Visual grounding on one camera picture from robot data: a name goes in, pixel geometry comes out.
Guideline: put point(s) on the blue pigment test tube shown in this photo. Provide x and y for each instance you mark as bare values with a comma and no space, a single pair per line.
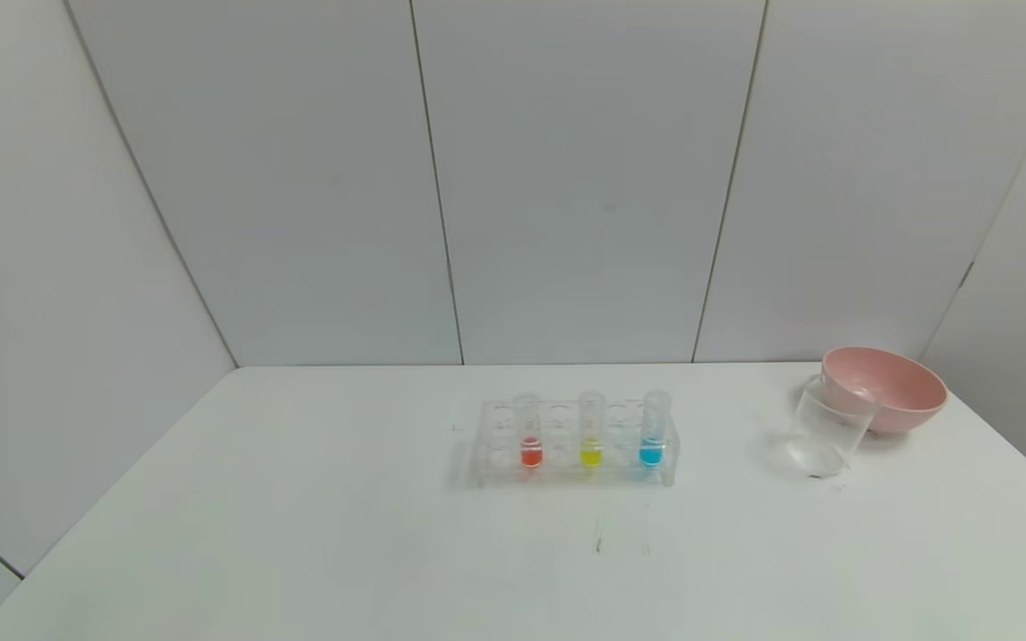
651,454

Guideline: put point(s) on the yellow pigment test tube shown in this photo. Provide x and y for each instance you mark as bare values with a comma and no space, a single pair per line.
590,454

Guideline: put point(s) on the pink bowl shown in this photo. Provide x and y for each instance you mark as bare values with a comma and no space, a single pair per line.
900,392

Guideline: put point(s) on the clear acrylic test tube rack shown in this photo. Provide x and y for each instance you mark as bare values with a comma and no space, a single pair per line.
557,472

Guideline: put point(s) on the red pigment test tube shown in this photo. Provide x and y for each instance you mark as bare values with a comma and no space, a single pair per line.
531,454

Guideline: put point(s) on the clear glass beaker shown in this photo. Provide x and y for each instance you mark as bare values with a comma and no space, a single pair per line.
825,436

